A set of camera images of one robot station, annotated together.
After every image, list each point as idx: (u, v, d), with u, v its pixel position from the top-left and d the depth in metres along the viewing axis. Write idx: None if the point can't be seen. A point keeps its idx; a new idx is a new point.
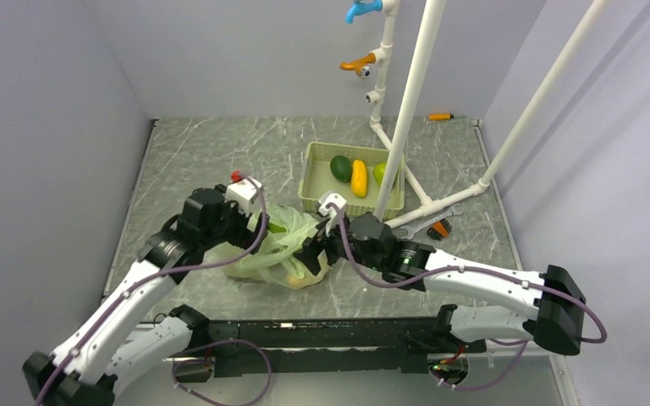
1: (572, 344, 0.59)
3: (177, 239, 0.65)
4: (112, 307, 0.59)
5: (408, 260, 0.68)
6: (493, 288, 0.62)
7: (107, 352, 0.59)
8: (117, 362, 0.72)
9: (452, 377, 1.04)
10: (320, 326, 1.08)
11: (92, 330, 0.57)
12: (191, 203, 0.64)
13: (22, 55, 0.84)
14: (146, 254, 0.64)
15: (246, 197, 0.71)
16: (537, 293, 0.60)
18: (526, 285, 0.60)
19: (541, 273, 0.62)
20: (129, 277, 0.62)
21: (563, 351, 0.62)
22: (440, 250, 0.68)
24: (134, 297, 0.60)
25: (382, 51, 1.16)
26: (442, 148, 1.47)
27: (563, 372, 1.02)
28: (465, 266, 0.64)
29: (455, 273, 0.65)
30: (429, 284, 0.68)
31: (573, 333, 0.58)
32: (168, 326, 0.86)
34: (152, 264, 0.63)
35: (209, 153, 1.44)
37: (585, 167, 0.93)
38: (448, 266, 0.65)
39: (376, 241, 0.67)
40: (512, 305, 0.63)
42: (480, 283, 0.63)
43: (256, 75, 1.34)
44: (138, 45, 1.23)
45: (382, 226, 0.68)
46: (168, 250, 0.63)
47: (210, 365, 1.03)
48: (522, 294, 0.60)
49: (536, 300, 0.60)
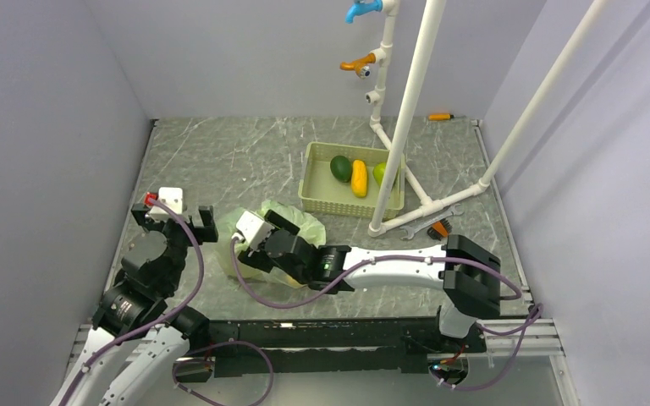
1: (486, 305, 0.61)
3: (129, 296, 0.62)
4: (75, 380, 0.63)
5: (328, 266, 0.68)
6: (403, 271, 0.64)
7: None
8: (109, 401, 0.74)
9: (452, 377, 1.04)
10: (320, 326, 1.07)
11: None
12: (130, 260, 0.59)
13: (22, 55, 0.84)
14: (101, 319, 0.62)
15: (179, 211, 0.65)
16: (439, 265, 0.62)
18: (428, 260, 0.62)
19: (443, 246, 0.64)
20: (89, 345, 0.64)
21: (487, 315, 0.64)
22: (355, 247, 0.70)
24: (94, 371, 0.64)
25: (382, 51, 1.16)
26: (442, 148, 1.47)
27: (563, 372, 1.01)
28: (375, 257, 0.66)
29: (370, 266, 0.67)
30: (350, 282, 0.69)
31: (483, 295, 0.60)
32: (162, 342, 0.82)
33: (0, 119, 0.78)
34: (107, 331, 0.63)
35: (209, 153, 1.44)
37: (585, 168, 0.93)
38: (361, 260, 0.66)
39: (293, 255, 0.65)
40: (427, 284, 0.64)
42: (392, 269, 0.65)
43: (256, 75, 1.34)
44: (138, 44, 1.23)
45: (296, 238, 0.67)
46: (124, 310, 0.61)
47: (210, 366, 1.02)
48: (427, 271, 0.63)
49: (440, 272, 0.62)
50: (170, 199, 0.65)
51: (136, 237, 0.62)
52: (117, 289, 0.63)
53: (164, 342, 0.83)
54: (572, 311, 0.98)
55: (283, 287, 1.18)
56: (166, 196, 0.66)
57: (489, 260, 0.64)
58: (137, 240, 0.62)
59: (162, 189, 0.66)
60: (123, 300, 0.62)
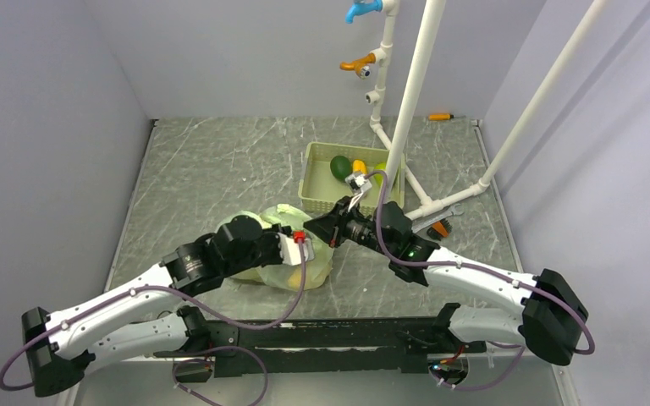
1: (559, 349, 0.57)
3: (198, 259, 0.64)
4: (117, 297, 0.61)
5: (413, 253, 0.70)
6: (485, 284, 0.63)
7: (90, 337, 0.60)
8: (101, 343, 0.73)
9: (452, 377, 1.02)
10: (320, 326, 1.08)
11: (92, 309, 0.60)
12: (223, 231, 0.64)
13: (22, 55, 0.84)
14: (169, 261, 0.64)
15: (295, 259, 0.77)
16: (526, 293, 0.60)
18: (516, 283, 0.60)
19: (533, 277, 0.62)
20: (145, 277, 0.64)
21: (554, 359, 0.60)
22: (443, 247, 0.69)
24: (138, 299, 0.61)
25: (382, 51, 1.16)
26: (442, 148, 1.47)
27: (563, 372, 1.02)
28: (462, 262, 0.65)
29: (452, 268, 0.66)
30: (429, 277, 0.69)
31: (562, 339, 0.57)
32: (168, 323, 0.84)
33: None
34: (167, 274, 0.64)
35: (209, 153, 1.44)
37: (585, 167, 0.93)
38: (446, 261, 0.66)
39: (392, 229, 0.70)
40: (503, 305, 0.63)
42: (472, 279, 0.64)
43: (256, 75, 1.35)
44: (139, 45, 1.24)
45: (404, 218, 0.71)
46: (188, 266, 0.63)
47: (210, 366, 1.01)
48: (511, 293, 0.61)
49: (523, 299, 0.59)
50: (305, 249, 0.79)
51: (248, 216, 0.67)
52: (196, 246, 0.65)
53: (169, 324, 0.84)
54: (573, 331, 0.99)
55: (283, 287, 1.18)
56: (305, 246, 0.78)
57: (578, 309, 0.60)
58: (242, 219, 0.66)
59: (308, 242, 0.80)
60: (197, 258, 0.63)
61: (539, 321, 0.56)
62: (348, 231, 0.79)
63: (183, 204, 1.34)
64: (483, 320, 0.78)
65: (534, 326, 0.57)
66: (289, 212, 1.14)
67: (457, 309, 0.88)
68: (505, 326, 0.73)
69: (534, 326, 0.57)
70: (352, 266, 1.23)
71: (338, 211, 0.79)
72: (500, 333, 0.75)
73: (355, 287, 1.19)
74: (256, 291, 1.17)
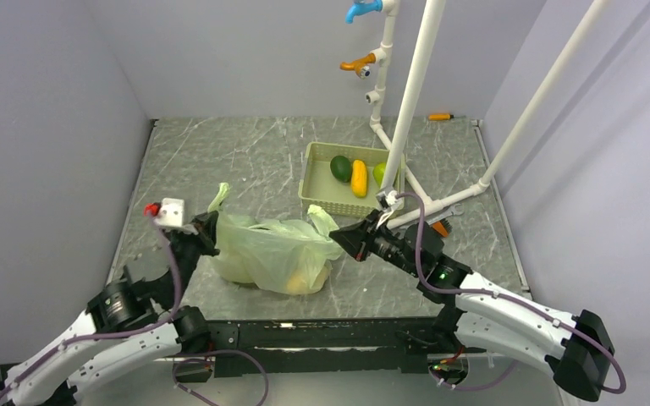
1: (592, 390, 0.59)
3: (123, 298, 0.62)
4: (47, 354, 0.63)
5: (444, 276, 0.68)
6: (524, 320, 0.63)
7: (44, 389, 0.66)
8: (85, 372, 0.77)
9: (452, 378, 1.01)
10: (320, 326, 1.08)
11: (31, 369, 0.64)
12: None
13: (23, 55, 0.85)
14: (93, 307, 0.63)
15: (179, 223, 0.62)
16: (567, 333, 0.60)
18: (557, 323, 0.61)
19: (572, 316, 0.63)
20: (75, 326, 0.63)
21: (581, 395, 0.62)
22: (476, 273, 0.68)
24: (67, 353, 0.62)
25: (382, 51, 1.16)
26: (442, 148, 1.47)
27: None
28: (499, 293, 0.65)
29: (488, 299, 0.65)
30: (459, 301, 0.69)
31: (596, 381, 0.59)
32: (156, 336, 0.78)
33: (0, 119, 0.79)
34: (92, 321, 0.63)
35: (209, 153, 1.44)
37: (585, 168, 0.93)
38: (482, 290, 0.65)
39: (426, 252, 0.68)
40: (539, 342, 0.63)
42: (510, 313, 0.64)
43: (256, 75, 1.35)
44: (138, 45, 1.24)
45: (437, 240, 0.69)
46: (113, 309, 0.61)
47: (210, 365, 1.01)
48: (551, 331, 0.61)
49: (564, 340, 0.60)
50: (170, 211, 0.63)
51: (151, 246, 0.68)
52: (120, 285, 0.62)
53: (157, 337, 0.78)
54: None
55: None
56: (166, 207, 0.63)
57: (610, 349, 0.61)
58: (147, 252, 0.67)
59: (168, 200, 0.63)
60: (116, 299, 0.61)
61: (579, 364, 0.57)
62: (373, 247, 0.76)
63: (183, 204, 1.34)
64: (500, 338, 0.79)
65: (573, 368, 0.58)
66: (320, 216, 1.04)
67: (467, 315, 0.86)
68: (528, 352, 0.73)
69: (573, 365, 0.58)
70: (352, 266, 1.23)
71: (365, 227, 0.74)
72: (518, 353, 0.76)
73: (355, 287, 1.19)
74: (256, 292, 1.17)
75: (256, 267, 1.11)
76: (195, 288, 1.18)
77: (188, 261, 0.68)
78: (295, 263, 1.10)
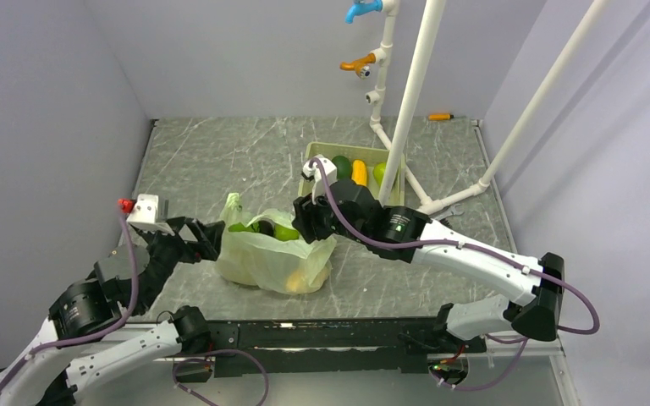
1: (552, 331, 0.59)
3: (84, 302, 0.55)
4: (19, 364, 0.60)
5: (399, 228, 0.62)
6: (492, 269, 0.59)
7: (26, 393, 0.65)
8: (85, 370, 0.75)
9: (452, 377, 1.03)
10: (320, 326, 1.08)
11: (8, 378, 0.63)
12: (101, 268, 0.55)
13: (23, 56, 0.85)
14: (55, 313, 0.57)
15: (151, 221, 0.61)
16: (537, 280, 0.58)
18: (527, 271, 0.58)
19: (538, 260, 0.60)
20: (42, 332, 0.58)
21: (540, 337, 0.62)
22: (435, 222, 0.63)
24: (36, 361, 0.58)
25: (382, 51, 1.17)
26: (442, 148, 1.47)
27: (563, 372, 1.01)
28: (464, 243, 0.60)
29: (451, 249, 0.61)
30: (419, 255, 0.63)
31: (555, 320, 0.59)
32: (156, 335, 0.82)
33: (0, 120, 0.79)
34: (54, 328, 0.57)
35: (209, 153, 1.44)
37: (585, 167, 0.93)
38: (445, 240, 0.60)
39: (354, 205, 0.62)
40: (505, 292, 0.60)
42: (476, 263, 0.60)
43: (256, 75, 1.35)
44: (138, 45, 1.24)
45: (360, 189, 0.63)
46: (72, 315, 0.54)
47: (210, 365, 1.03)
48: (520, 280, 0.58)
49: (533, 288, 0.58)
50: (145, 206, 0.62)
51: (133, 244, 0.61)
52: (82, 286, 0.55)
53: (158, 336, 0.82)
54: (603, 372, 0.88)
55: None
56: (142, 205, 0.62)
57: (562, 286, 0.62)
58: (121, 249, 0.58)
59: (142, 196, 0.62)
60: (75, 304, 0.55)
61: (549, 310, 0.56)
62: (320, 220, 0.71)
63: (182, 205, 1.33)
64: (472, 315, 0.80)
65: (542, 314, 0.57)
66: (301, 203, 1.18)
67: (452, 309, 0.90)
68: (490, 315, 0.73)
69: (542, 314, 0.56)
70: (351, 266, 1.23)
71: (302, 203, 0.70)
72: (487, 323, 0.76)
73: (355, 288, 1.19)
74: (256, 292, 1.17)
75: (256, 266, 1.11)
76: (195, 288, 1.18)
77: (163, 265, 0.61)
78: (295, 264, 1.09)
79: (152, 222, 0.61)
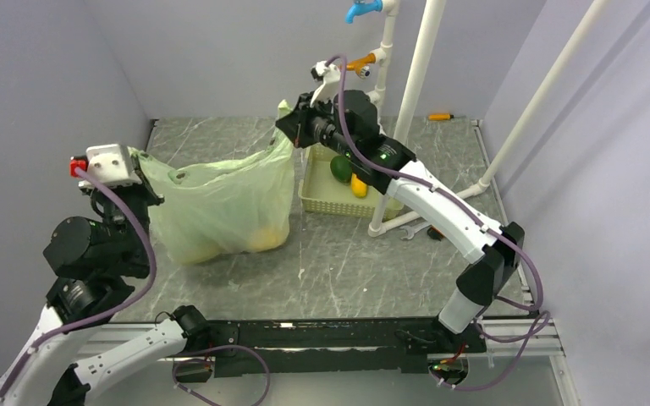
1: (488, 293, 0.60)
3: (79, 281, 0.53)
4: (21, 362, 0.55)
5: (384, 156, 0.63)
6: (453, 218, 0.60)
7: (30, 397, 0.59)
8: (95, 369, 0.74)
9: (452, 377, 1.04)
10: (320, 326, 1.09)
11: (8, 381, 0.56)
12: (51, 254, 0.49)
13: (21, 57, 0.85)
14: (53, 299, 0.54)
15: (127, 176, 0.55)
16: (490, 240, 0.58)
18: (485, 227, 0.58)
19: (500, 225, 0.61)
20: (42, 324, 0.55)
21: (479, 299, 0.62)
22: (420, 162, 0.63)
24: (41, 353, 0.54)
25: (382, 51, 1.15)
26: (442, 148, 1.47)
27: (563, 372, 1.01)
28: (437, 187, 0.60)
29: (424, 190, 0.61)
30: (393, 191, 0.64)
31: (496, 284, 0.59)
32: (162, 331, 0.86)
33: (0, 122, 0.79)
34: (57, 315, 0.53)
35: (209, 153, 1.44)
37: (585, 167, 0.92)
38: (421, 180, 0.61)
39: (356, 119, 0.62)
40: (457, 244, 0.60)
42: (440, 207, 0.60)
43: (257, 76, 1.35)
44: (138, 46, 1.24)
45: (367, 107, 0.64)
46: (75, 293, 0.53)
47: (210, 366, 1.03)
48: (475, 235, 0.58)
49: (484, 245, 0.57)
50: (111, 161, 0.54)
51: (73, 216, 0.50)
52: None
53: (163, 332, 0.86)
54: (603, 372, 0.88)
55: (283, 287, 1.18)
56: (99, 160, 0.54)
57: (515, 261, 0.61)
58: (63, 227, 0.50)
59: (90, 150, 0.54)
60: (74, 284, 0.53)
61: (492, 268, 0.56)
62: (310, 128, 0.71)
63: None
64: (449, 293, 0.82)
65: (485, 271, 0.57)
66: None
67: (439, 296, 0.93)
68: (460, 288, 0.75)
69: (483, 271, 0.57)
70: (352, 266, 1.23)
71: (299, 104, 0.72)
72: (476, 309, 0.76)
73: (355, 287, 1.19)
74: (256, 291, 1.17)
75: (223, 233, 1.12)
76: (195, 288, 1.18)
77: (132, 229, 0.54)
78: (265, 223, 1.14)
79: (127, 176, 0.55)
